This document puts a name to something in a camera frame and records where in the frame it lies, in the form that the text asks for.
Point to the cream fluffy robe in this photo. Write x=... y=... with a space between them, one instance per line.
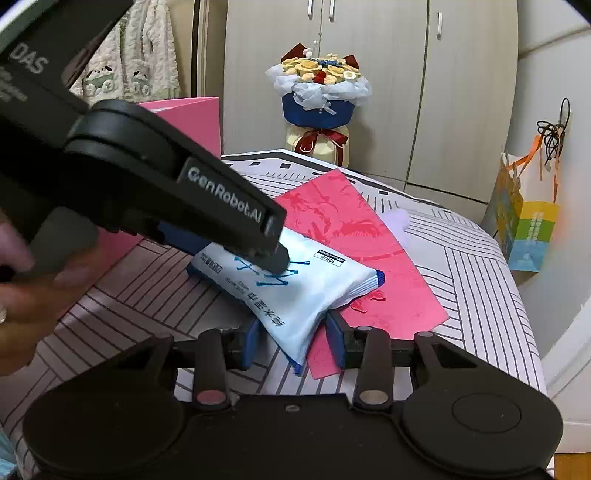
x=143 y=46

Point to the red paper envelope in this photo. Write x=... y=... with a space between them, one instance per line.
x=369 y=258

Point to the flower bouquet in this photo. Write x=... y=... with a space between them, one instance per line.
x=318 y=115

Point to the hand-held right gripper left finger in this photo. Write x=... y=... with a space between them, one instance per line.
x=253 y=344

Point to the colourful paper bag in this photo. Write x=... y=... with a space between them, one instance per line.
x=535 y=230

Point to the white blue tissue pack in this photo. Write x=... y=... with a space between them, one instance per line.
x=300 y=286

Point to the beige wardrobe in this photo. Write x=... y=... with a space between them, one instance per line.
x=392 y=92

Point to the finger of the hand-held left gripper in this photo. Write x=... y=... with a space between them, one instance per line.
x=184 y=240
x=221 y=194

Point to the pink cardboard box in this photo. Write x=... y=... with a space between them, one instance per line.
x=194 y=124

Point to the light wooden cupboard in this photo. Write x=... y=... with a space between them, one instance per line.
x=185 y=46

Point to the person's left hand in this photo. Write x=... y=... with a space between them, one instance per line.
x=27 y=314

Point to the striped cloth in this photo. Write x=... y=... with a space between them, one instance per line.
x=461 y=277

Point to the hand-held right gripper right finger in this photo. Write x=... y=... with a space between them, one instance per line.
x=336 y=339

